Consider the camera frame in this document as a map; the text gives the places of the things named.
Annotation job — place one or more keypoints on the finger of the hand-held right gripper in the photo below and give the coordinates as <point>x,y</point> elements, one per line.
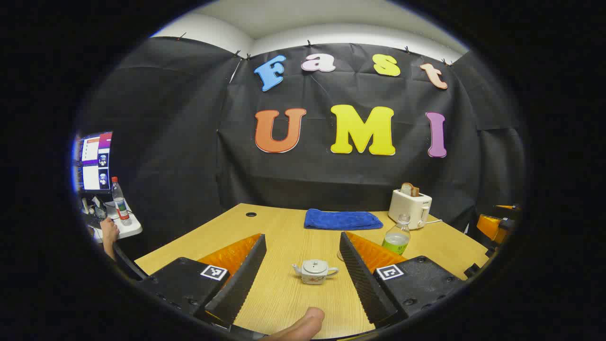
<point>492,227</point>
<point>507,207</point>

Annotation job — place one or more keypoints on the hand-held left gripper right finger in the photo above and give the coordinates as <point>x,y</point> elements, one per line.
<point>364,279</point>

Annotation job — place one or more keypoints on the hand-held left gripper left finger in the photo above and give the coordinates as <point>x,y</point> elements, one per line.
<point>241,279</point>

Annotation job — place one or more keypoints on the white ceramic teacup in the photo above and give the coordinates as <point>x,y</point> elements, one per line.
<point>315,279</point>

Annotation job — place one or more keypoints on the green label water bottle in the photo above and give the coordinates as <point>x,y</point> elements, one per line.
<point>396,237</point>

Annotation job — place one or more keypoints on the red cap plastic bottle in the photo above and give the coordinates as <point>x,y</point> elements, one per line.
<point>121,203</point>

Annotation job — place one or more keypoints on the blue folded towel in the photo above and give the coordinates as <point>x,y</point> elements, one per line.
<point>343,220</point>

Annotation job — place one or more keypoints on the white toaster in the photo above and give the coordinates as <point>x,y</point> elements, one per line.
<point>407,208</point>

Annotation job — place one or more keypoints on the bread slice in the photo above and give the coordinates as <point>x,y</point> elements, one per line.
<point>410,190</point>

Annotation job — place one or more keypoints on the white side table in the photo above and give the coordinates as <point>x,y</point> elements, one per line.
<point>128,229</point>

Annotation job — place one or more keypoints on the black backdrop cloth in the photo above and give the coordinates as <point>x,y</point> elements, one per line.
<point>189,142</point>

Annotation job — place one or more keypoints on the small black device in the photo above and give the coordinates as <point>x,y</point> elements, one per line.
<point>97,220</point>

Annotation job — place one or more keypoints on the computer monitor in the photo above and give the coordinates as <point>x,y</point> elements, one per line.
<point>94,161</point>

